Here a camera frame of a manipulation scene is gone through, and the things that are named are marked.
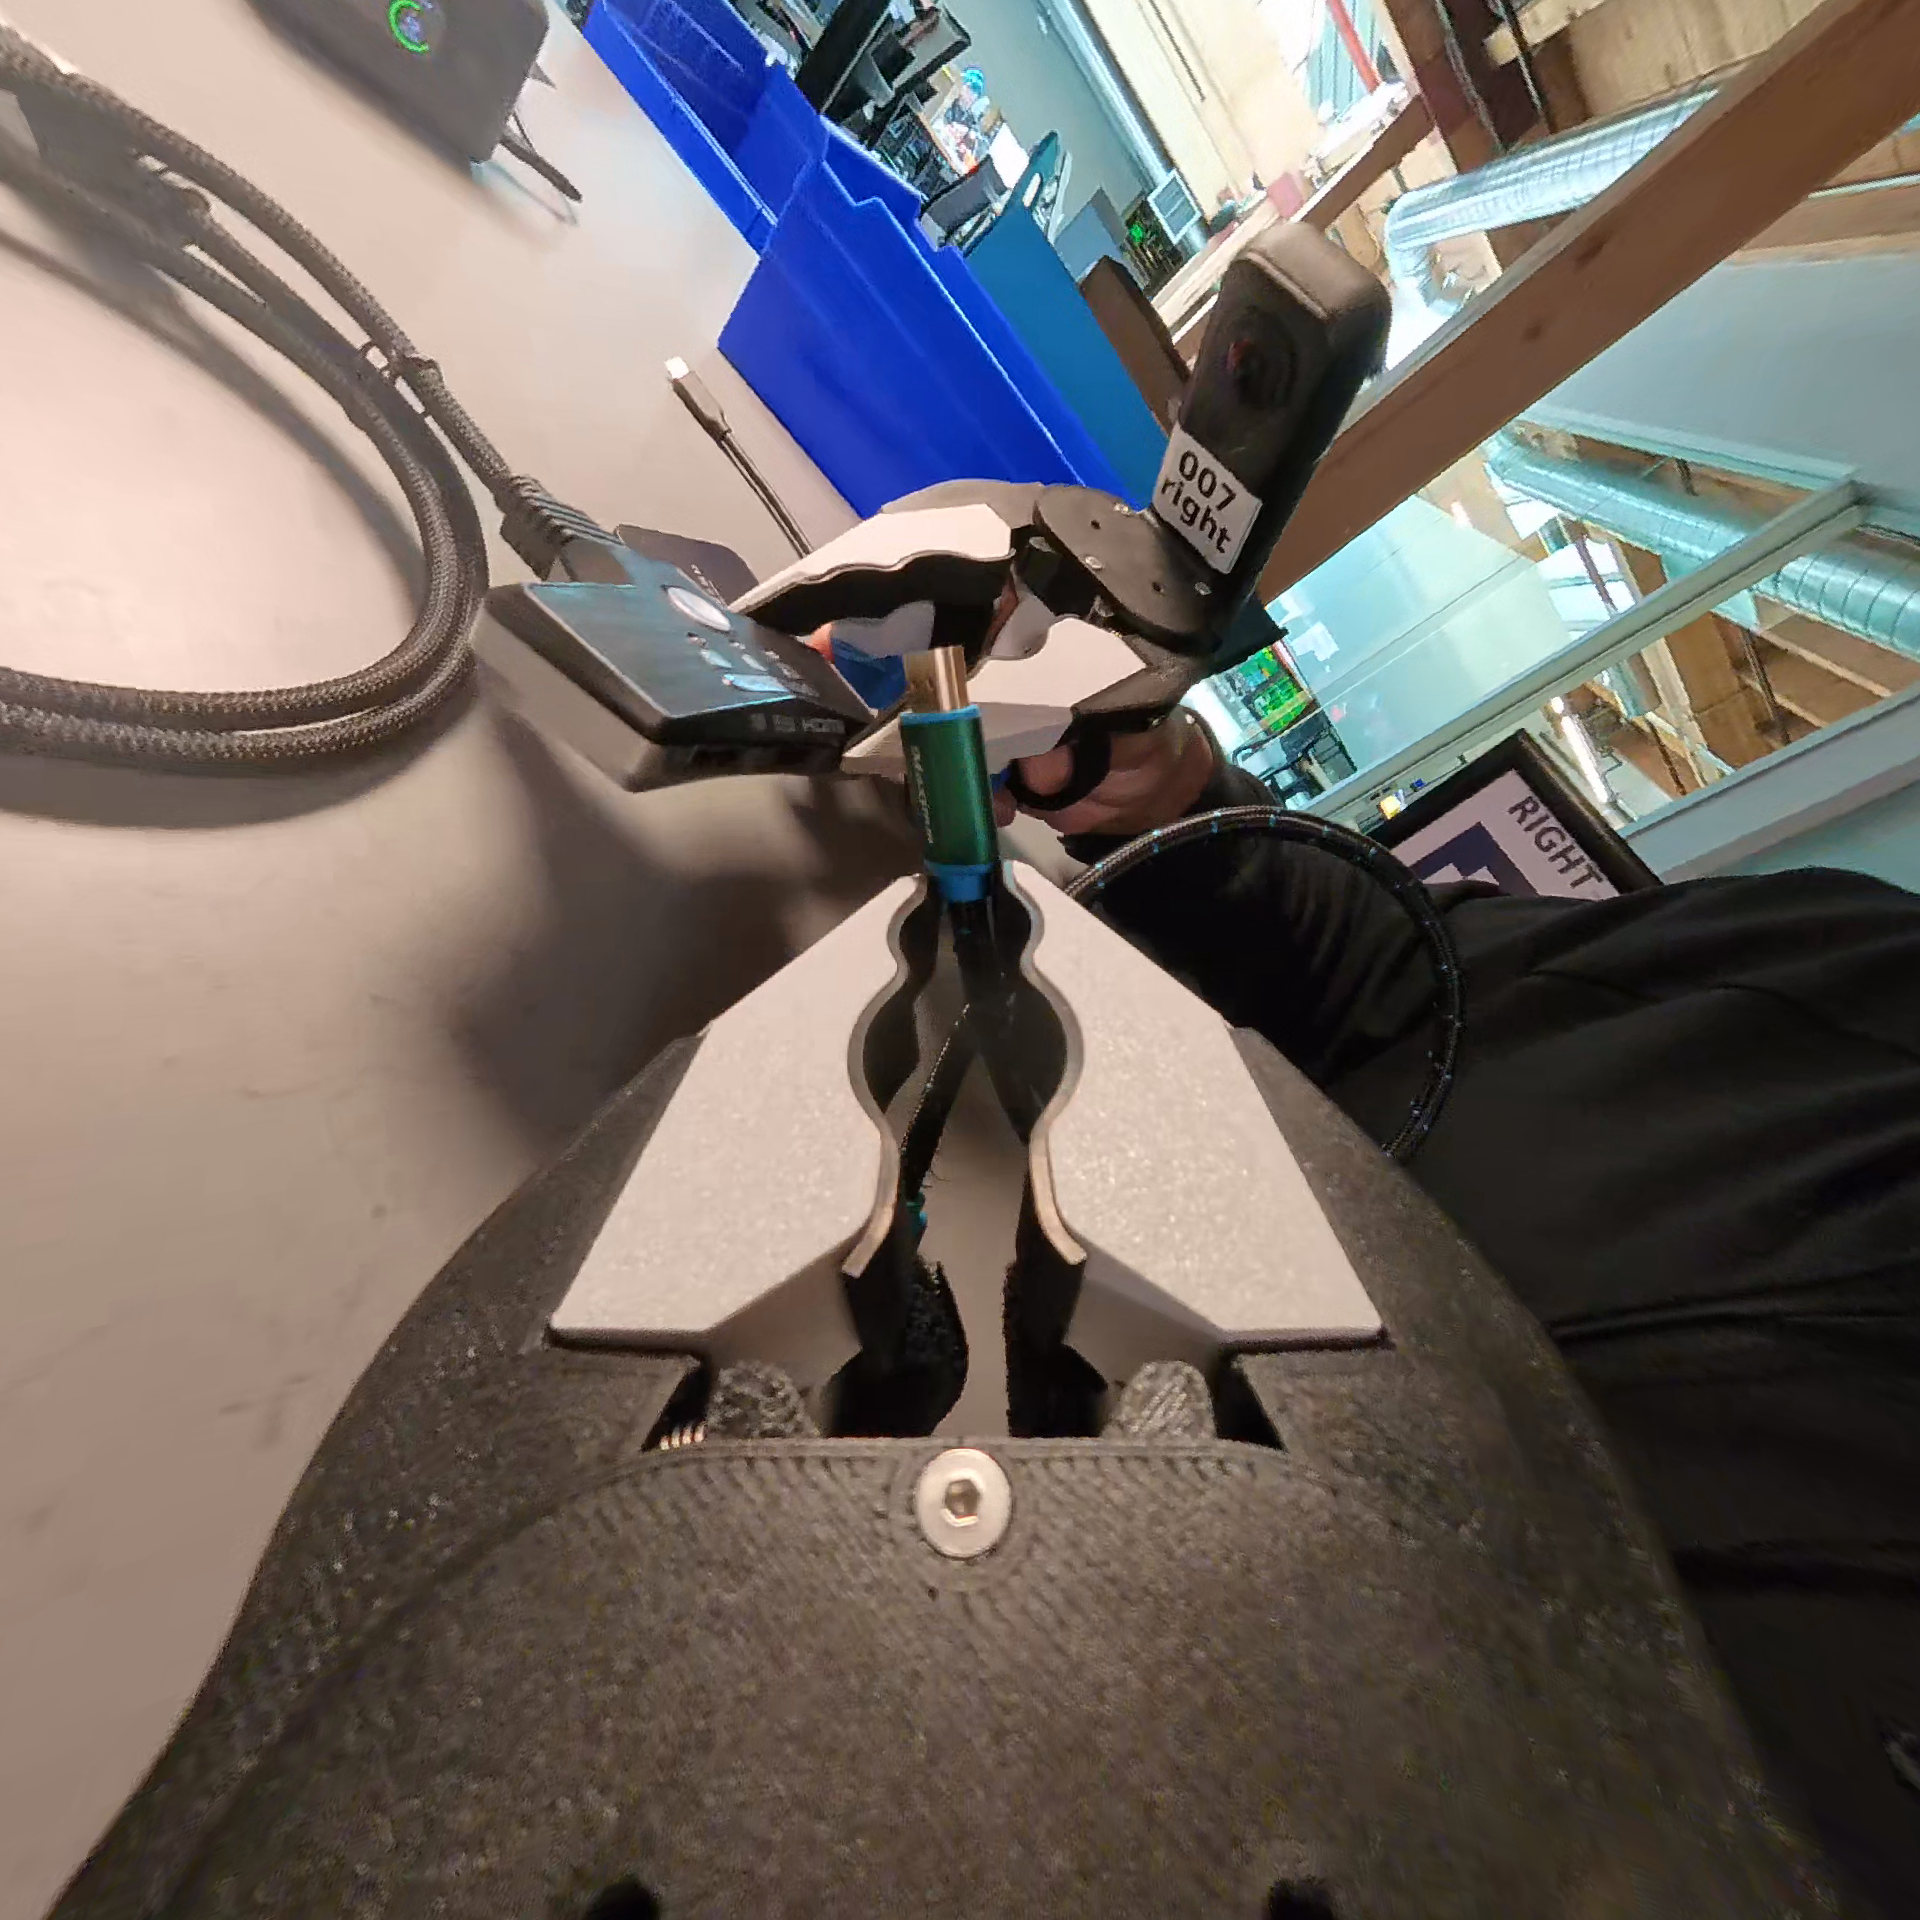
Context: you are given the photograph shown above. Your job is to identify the black usb hub with cable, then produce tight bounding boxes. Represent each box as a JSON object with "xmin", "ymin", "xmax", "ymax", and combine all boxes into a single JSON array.
[{"xmin": 667, "ymin": 356, "xmax": 819, "ymax": 553}]

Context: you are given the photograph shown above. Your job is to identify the green plug braided hdmi cable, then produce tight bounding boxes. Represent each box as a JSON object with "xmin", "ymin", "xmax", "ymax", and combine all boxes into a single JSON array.
[{"xmin": 878, "ymin": 645, "xmax": 1468, "ymax": 1383}]

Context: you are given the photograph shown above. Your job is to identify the grey charger with display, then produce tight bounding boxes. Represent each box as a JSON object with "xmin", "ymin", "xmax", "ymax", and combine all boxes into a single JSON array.
[{"xmin": 255, "ymin": 0, "xmax": 553, "ymax": 165}]

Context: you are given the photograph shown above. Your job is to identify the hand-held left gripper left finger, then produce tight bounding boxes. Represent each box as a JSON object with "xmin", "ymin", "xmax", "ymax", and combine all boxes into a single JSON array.
[{"xmin": 547, "ymin": 872, "xmax": 973, "ymax": 1433}]

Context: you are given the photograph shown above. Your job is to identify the blue panel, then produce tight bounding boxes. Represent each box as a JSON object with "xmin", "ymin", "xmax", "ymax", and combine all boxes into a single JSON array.
[{"xmin": 960, "ymin": 132, "xmax": 1185, "ymax": 453}]

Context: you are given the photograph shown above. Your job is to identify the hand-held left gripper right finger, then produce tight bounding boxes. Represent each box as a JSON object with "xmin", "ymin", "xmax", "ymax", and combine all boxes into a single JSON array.
[{"xmin": 997, "ymin": 859, "xmax": 1390, "ymax": 1437}]

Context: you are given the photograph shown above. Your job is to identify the blue plastic bin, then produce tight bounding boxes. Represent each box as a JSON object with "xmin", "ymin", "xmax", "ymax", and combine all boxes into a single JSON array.
[
  {"xmin": 582, "ymin": 0, "xmax": 924, "ymax": 255},
  {"xmin": 717, "ymin": 158, "xmax": 1145, "ymax": 518}
]

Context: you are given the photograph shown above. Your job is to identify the black smooth cable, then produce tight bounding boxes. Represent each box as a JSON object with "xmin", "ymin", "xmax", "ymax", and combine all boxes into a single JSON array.
[{"xmin": 0, "ymin": 30, "xmax": 518, "ymax": 758}]

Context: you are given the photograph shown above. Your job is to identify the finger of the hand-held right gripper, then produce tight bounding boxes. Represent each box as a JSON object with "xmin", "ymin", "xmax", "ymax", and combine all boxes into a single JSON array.
[
  {"xmin": 837, "ymin": 701, "xmax": 1077, "ymax": 784},
  {"xmin": 727, "ymin": 480, "xmax": 1056, "ymax": 664}
]

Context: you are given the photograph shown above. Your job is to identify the wooden beam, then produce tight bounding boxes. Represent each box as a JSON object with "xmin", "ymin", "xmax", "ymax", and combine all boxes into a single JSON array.
[{"xmin": 1259, "ymin": 0, "xmax": 1920, "ymax": 601}]

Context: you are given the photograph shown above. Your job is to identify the black hdmi switch with button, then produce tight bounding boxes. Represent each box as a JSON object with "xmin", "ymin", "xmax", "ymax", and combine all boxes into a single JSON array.
[{"xmin": 486, "ymin": 470, "xmax": 888, "ymax": 792}]

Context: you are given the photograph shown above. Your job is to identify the person's right hand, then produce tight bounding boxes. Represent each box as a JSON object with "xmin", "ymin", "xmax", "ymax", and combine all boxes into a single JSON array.
[{"xmin": 1047, "ymin": 717, "xmax": 1264, "ymax": 845}]

